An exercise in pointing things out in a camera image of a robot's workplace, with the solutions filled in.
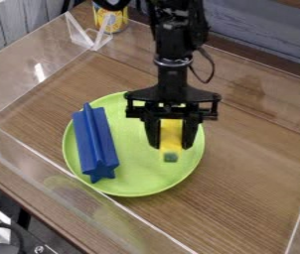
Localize black cable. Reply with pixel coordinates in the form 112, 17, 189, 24
0, 221, 29, 254

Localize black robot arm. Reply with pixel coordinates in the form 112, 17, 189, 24
125, 0, 223, 149

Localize yellow printed can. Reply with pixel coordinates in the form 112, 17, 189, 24
92, 0, 129, 34

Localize blue star-shaped block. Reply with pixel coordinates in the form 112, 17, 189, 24
73, 103, 120, 184

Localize yellow toy banana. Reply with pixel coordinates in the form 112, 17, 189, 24
160, 119, 183, 163

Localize clear acrylic enclosure wall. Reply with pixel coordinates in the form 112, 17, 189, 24
0, 19, 300, 254

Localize clear acrylic corner bracket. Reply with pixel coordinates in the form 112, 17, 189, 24
66, 12, 113, 52

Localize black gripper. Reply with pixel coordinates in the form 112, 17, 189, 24
125, 65, 223, 150

